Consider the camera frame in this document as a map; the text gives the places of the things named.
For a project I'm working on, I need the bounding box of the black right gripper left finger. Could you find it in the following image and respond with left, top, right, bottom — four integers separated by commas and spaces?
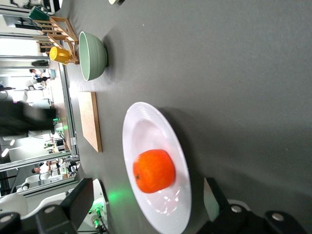
36, 177, 95, 234

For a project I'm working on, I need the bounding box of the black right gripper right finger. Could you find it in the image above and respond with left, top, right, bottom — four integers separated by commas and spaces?
197, 177, 251, 234

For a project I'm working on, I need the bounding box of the orange fruit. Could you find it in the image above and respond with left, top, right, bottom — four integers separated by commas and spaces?
133, 149, 176, 194

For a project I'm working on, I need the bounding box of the white round plate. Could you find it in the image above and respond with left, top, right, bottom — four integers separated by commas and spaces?
121, 101, 192, 234

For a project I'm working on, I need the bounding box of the person in white shirt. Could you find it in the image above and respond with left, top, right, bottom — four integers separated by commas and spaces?
31, 159, 61, 181

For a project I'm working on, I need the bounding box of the wooden cutting board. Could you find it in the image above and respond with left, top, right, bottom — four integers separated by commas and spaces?
78, 91, 103, 153

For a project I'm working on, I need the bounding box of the light green bowl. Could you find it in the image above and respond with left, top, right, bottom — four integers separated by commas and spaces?
78, 31, 108, 81

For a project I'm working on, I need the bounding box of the yellow mug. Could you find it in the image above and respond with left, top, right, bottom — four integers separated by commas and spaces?
49, 46, 72, 65

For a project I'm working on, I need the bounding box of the wooden peg drying rack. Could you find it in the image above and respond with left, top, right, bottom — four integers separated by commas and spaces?
33, 16, 80, 65

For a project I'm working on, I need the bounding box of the green container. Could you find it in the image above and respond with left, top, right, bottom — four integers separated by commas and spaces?
28, 6, 49, 22

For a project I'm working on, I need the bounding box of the black left arm base cable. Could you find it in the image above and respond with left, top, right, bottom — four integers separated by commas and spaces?
96, 214, 109, 234

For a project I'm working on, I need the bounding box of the aluminium frame post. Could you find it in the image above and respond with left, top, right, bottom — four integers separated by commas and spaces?
59, 64, 80, 156

